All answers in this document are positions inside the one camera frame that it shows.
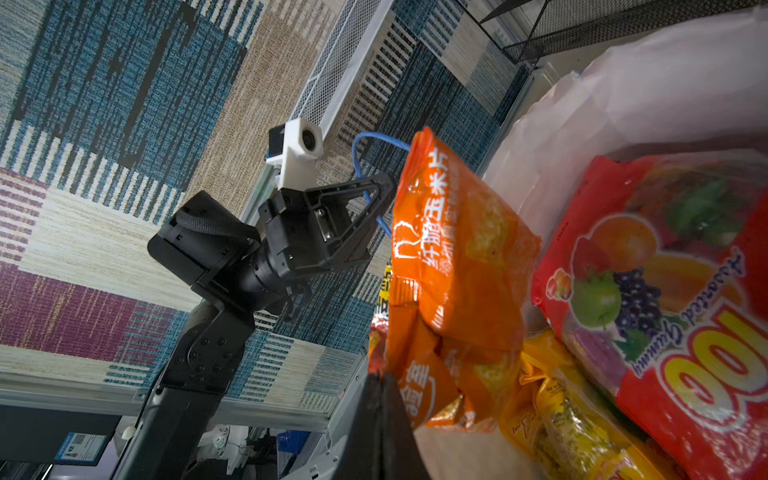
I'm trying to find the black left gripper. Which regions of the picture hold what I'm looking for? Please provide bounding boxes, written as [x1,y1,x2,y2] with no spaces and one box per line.
[258,173,396,278]

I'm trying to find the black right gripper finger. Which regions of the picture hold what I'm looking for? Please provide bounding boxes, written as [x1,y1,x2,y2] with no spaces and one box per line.
[333,372,430,480]

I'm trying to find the small orange chip packet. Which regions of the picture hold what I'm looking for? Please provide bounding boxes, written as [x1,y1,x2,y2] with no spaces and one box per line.
[384,129,541,430]

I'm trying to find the yellow mango candy bag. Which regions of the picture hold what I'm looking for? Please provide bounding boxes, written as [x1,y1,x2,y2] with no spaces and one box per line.
[498,329,688,479]

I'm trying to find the red fruit candy bag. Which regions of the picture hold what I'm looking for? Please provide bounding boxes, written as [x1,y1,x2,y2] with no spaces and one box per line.
[531,149,767,479]

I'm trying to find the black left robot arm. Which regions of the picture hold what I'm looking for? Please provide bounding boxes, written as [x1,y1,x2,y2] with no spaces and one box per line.
[114,173,397,479]

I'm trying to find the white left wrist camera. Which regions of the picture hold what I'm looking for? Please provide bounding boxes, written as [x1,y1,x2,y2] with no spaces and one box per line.
[265,118,324,191]

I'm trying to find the white wire mesh basket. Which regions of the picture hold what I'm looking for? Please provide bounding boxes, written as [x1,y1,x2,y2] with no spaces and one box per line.
[289,0,393,134]

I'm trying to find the black wire shelf rack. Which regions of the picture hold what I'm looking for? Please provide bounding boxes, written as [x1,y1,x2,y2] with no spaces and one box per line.
[501,0,767,62]

